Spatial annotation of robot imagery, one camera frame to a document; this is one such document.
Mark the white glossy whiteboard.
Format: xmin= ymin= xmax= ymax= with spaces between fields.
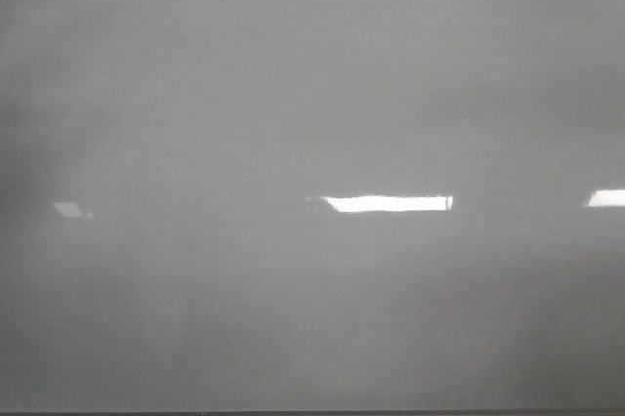
xmin=1 ymin=0 xmax=624 ymax=412

